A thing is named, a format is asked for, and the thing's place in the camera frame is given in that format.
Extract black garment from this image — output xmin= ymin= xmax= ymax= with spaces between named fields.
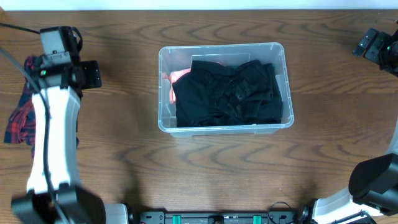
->
xmin=173 ymin=60 xmax=283 ymax=128

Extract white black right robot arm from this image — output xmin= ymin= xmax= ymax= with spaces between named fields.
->
xmin=296 ymin=28 xmax=397 ymax=223

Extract dark green garment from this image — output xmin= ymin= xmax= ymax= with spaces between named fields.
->
xmin=271 ymin=63 xmax=277 ymax=75

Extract red navy plaid shirt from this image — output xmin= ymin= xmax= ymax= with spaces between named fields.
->
xmin=3 ymin=55 xmax=80 ymax=156

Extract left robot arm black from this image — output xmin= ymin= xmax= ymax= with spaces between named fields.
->
xmin=11 ymin=57 xmax=129 ymax=223

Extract pink shirt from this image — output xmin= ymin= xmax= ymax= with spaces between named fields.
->
xmin=169 ymin=68 xmax=191 ymax=103

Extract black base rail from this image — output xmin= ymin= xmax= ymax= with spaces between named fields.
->
xmin=129 ymin=210 xmax=297 ymax=224

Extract clear plastic storage bin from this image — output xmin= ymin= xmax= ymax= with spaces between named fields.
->
xmin=158 ymin=42 xmax=295 ymax=138

